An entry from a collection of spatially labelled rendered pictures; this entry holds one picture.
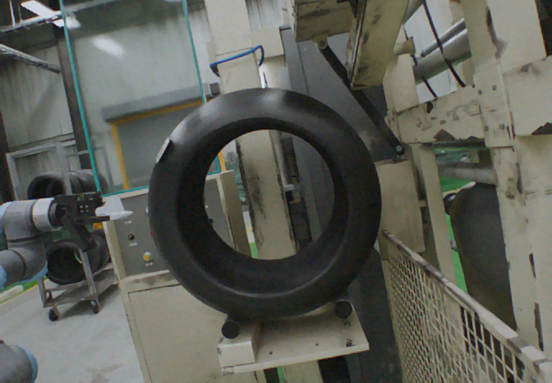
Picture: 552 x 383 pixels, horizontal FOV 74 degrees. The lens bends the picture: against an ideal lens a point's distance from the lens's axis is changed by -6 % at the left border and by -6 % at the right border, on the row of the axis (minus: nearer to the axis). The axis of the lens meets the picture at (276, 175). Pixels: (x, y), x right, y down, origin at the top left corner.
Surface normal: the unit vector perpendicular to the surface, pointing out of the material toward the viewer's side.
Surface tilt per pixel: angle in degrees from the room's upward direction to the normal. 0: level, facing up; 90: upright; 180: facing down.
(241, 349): 90
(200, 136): 81
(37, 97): 90
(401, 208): 90
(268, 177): 90
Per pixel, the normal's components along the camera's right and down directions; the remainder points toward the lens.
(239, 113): -0.07, -0.12
